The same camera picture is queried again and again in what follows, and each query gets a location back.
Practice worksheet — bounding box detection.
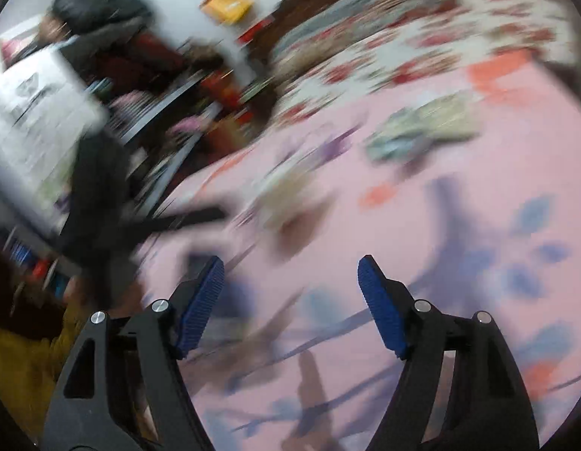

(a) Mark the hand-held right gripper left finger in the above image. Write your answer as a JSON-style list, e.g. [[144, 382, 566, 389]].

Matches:
[[41, 254, 225, 451]]

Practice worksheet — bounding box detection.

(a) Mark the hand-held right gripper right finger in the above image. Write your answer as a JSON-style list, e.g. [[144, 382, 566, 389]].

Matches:
[[357, 254, 541, 451]]

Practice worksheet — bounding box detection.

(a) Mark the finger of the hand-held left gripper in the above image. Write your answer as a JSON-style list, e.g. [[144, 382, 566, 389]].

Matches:
[[133, 204, 226, 241]]

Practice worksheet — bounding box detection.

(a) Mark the brown cardboard box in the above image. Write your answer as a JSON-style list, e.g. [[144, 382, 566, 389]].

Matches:
[[250, 166, 331, 245]]

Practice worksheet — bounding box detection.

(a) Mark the printed paper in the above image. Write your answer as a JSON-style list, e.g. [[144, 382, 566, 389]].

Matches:
[[365, 93, 483, 163]]

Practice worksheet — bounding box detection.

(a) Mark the pink printed tablecloth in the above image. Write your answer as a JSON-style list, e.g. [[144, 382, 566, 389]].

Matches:
[[131, 51, 581, 451]]

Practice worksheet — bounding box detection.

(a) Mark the white printed cloth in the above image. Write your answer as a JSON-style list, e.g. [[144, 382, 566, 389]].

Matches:
[[0, 49, 106, 232]]

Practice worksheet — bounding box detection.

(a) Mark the grey metal shelf rack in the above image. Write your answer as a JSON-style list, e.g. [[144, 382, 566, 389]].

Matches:
[[84, 74, 226, 218]]

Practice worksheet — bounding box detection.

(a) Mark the red gift bag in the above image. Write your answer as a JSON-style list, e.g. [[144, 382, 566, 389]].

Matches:
[[200, 70, 241, 105]]

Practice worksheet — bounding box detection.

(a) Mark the pile of dark clothes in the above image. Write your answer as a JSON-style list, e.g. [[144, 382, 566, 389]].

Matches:
[[50, 0, 189, 86]]

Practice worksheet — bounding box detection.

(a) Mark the yellow paper bag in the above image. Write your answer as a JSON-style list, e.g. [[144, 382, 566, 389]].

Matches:
[[200, 0, 255, 26]]

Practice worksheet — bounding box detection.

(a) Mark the floral bed sheet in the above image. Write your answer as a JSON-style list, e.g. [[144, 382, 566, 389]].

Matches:
[[272, 0, 580, 124]]

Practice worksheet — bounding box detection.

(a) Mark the patchwork floral quilt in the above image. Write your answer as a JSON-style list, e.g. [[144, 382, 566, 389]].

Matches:
[[272, 0, 460, 72]]

